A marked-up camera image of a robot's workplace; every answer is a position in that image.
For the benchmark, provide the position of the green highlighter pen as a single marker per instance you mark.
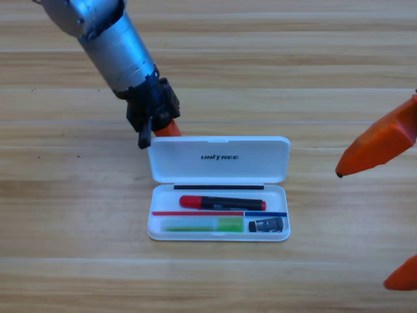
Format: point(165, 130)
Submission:
point(229, 225)

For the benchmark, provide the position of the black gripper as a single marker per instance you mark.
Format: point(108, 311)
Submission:
point(150, 101)

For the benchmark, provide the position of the white Unitree pencil case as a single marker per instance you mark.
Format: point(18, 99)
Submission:
point(254, 159)

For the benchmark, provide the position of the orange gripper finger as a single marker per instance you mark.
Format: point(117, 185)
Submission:
point(381, 143)
point(405, 277)

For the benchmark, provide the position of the red and black marker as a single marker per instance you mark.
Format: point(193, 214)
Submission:
point(192, 202)

